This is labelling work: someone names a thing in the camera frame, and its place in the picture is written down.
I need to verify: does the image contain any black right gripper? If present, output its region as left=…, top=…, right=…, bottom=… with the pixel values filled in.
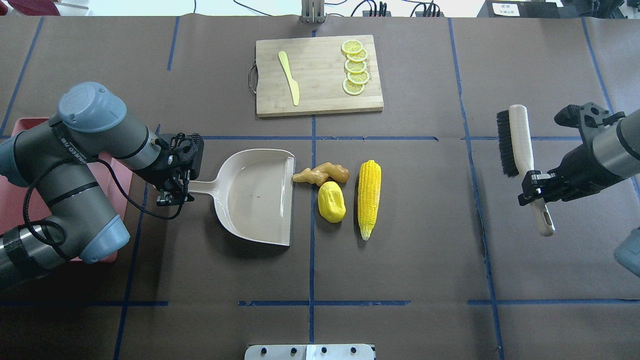
left=518, top=102, right=626, bottom=207

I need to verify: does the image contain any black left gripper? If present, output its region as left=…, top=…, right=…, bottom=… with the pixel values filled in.
left=131, top=132, right=204, bottom=207

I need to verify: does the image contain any white hand brush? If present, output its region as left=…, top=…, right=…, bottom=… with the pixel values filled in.
left=496, top=104, right=555, bottom=237

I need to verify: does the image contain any beige plastic dustpan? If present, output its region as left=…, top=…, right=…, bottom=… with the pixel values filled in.
left=189, top=148, right=296, bottom=247

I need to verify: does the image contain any tan ginger root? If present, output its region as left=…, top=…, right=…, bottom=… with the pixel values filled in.
left=291, top=162, right=350, bottom=187

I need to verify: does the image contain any yellow lemon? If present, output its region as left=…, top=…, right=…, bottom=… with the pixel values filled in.
left=317, top=181, right=346, bottom=224

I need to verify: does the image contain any yellow corn cob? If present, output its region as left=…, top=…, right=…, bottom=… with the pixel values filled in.
left=357, top=159, right=382, bottom=241

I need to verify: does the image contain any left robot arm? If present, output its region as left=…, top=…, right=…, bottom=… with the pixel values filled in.
left=1, top=81, right=204, bottom=290

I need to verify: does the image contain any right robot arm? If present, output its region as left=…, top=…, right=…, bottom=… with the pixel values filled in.
left=508, top=102, right=640, bottom=236

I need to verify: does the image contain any pink plastic bin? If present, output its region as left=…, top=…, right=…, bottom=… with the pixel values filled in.
left=1, top=111, right=153, bottom=273

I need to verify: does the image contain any yellow-green plastic knife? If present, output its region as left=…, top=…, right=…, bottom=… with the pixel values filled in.
left=278, top=50, right=300, bottom=107

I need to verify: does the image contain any bamboo cutting board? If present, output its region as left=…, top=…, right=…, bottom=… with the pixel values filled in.
left=254, top=34, right=384, bottom=118

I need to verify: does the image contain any lemon slice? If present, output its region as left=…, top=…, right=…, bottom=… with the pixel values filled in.
left=346, top=70, right=371, bottom=85
left=342, top=78, right=365, bottom=96
left=340, top=39, right=364, bottom=55
left=343, top=59, right=368, bottom=75
left=345, top=48, right=369, bottom=63

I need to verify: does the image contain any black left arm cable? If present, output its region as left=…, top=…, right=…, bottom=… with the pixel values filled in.
left=23, top=157, right=188, bottom=261

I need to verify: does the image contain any metal base plate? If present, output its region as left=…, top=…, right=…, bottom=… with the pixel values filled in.
left=244, top=343, right=377, bottom=360

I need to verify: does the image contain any aluminium frame post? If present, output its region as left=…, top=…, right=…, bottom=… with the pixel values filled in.
left=301, top=0, right=327, bottom=24

